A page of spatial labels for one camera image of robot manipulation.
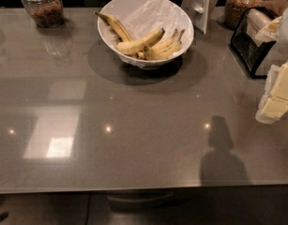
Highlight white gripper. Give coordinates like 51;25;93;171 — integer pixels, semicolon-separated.
255;63;288;124

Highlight large front banana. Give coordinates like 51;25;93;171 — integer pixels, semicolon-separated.
116;28;165;55

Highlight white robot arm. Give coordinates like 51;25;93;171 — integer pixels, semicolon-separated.
255;8;288;124

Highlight lower right banana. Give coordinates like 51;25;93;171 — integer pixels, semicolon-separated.
143;30;185;61

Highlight middle right banana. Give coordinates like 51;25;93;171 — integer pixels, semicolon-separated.
152;30;177;52

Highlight white ceramic bowl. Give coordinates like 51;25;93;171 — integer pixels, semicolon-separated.
98;0;194;69

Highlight long banana at left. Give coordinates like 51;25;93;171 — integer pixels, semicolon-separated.
95;12;132;42

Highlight glass jar with granola right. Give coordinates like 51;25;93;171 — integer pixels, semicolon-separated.
224;0;265;29

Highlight glass jar with granola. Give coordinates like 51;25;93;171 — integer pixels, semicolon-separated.
21;0;63;28
224;0;265;29

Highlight white stand board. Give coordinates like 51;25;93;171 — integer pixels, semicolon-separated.
181;0;218;34

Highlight glass jar with granola left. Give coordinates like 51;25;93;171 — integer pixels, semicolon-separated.
21;0;63;28

